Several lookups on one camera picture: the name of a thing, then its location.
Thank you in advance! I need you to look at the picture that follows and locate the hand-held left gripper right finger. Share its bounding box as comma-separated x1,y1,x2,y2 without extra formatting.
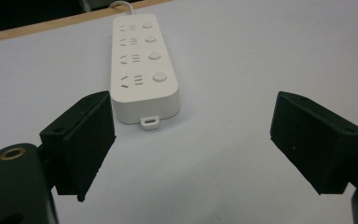
269,91,358,196

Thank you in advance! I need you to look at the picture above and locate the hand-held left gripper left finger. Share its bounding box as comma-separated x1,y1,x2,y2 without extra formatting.
38,90,117,203

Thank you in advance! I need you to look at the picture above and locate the white power strip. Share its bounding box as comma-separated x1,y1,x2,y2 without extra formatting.
109,13,181,132

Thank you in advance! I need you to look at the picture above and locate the white power strip cable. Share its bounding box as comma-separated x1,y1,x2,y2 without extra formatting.
107,0,136,16

